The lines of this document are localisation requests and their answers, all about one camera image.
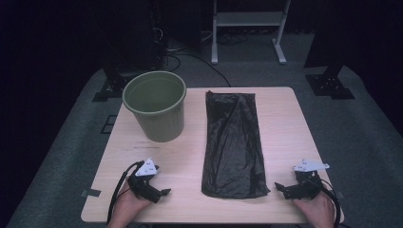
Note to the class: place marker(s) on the black plastic garbage bag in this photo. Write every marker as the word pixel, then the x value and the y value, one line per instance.
pixel 234 142

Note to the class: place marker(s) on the person's left hand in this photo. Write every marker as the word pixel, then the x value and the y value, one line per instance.
pixel 125 207

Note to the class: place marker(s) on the green plastic bin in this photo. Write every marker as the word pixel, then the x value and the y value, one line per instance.
pixel 164 126

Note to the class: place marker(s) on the black stand base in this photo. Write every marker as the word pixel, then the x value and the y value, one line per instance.
pixel 109 90
pixel 329 85

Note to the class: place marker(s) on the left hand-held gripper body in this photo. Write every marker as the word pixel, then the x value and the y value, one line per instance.
pixel 144 188

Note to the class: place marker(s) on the black floor tape frame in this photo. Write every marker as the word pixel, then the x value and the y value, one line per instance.
pixel 103 128

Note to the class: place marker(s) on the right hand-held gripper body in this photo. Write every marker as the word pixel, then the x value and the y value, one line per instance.
pixel 304 190

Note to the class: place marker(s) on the white metal stand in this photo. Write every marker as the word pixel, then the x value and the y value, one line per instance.
pixel 250 18

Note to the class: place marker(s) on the person's right hand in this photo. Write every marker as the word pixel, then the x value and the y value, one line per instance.
pixel 318 212

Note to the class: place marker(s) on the grey tape piece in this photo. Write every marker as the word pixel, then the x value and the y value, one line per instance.
pixel 91 192
pixel 340 195

